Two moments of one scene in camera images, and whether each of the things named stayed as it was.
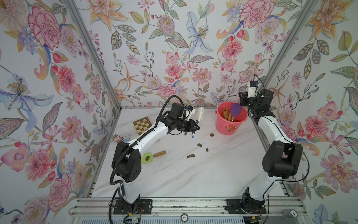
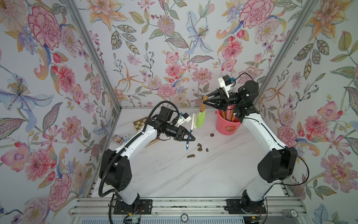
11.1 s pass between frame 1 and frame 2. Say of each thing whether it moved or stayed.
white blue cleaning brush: moved
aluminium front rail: stayed
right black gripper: moved
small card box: stayed
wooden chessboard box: stayed
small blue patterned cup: stayed
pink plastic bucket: stayed
